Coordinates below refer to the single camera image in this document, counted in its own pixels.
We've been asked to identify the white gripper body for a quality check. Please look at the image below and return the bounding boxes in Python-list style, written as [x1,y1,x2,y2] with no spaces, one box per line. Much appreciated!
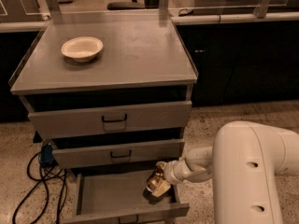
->
[164,160,189,185]

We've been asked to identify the orange soda can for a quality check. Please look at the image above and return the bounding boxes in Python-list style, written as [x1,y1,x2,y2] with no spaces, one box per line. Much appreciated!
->
[147,168,164,193]

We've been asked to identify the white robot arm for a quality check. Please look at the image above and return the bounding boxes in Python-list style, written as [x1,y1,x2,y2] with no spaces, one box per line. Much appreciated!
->
[147,121,299,224]

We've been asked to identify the middle grey drawer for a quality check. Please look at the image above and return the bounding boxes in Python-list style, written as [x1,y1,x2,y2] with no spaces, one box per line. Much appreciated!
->
[52,139,185,169]

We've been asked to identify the grey drawer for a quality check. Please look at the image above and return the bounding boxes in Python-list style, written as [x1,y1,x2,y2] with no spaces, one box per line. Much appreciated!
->
[29,101,192,139]
[52,139,185,169]
[62,164,189,224]

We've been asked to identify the bottom grey drawer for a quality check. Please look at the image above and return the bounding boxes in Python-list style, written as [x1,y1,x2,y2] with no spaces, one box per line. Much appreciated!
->
[62,164,189,224]

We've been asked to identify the top grey drawer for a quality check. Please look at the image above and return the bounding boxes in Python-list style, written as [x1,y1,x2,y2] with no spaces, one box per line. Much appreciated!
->
[29,101,192,139]

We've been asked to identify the grey drawer cabinet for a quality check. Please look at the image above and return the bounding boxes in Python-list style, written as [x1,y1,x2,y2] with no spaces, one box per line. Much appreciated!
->
[7,9,199,224]

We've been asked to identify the blue power box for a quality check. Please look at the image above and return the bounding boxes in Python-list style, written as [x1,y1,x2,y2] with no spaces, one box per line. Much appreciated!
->
[38,145,56,167]

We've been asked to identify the dark lower cabinets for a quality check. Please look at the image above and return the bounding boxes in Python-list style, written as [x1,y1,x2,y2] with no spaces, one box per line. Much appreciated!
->
[177,21,299,106]

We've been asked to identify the white bowl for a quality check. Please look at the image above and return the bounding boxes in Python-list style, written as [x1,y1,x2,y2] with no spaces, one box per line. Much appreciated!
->
[61,36,104,63]

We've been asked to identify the black office chair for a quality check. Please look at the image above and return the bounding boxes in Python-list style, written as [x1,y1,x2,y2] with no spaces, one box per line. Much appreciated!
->
[107,0,145,10]

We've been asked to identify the black floor cables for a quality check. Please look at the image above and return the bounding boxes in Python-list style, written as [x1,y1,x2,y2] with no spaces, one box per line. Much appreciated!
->
[11,151,68,224]

